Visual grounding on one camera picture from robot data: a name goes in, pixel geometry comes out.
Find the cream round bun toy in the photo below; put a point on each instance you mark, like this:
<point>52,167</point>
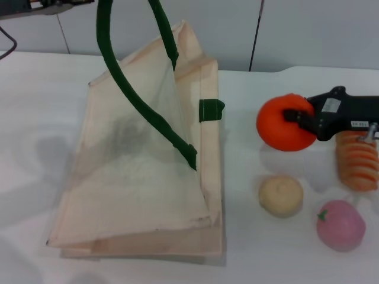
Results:
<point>279,195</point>

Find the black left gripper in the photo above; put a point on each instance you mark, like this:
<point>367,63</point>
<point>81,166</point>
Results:
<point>17,7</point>

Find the pink peach toy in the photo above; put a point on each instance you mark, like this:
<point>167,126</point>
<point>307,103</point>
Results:
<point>340,226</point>

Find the sliced bread loaf toy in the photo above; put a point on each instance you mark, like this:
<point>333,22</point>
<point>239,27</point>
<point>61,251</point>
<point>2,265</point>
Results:
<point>358,171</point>

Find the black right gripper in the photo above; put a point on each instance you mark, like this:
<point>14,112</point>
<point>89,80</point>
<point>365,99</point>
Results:
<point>346,115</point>

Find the orange toy fruit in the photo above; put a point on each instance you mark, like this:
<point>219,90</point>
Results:
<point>275,130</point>

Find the thin dark rod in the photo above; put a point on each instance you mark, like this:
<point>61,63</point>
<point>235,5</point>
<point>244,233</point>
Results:
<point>255,38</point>

